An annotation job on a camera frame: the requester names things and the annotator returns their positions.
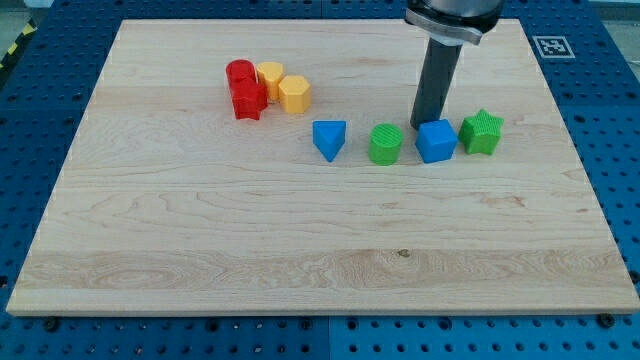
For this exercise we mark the green star block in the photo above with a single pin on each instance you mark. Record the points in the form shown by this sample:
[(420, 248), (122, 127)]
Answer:
[(481, 132)]

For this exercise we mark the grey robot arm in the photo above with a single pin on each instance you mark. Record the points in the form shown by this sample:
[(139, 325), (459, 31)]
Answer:
[(454, 22)]

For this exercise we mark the red star block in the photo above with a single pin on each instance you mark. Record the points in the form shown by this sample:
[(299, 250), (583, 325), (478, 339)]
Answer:
[(249, 99)]

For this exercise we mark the blue cube block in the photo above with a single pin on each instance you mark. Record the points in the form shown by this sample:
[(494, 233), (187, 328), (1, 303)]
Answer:
[(436, 141)]

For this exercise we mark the blue triangle block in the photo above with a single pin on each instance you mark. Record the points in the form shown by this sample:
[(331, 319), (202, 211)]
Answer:
[(329, 136)]

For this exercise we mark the wooden board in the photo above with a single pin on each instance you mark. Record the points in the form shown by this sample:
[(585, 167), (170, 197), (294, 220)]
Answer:
[(167, 205)]

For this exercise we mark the green cylinder block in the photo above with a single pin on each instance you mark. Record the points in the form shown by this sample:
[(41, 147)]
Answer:
[(385, 143)]

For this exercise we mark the yellow hexagon block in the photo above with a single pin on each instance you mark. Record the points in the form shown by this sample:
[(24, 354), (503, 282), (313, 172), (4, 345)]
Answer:
[(294, 94)]

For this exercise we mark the yellow heart block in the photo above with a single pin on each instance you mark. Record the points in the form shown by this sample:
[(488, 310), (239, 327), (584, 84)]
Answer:
[(270, 75)]

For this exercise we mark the red cylinder block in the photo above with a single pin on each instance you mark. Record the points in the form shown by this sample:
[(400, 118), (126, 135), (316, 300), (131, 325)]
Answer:
[(238, 71)]

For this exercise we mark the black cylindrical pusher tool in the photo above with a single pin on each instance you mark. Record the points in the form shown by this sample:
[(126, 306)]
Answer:
[(439, 66)]

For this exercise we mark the white fiducial marker tag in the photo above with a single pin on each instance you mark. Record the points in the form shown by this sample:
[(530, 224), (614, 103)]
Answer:
[(553, 47)]

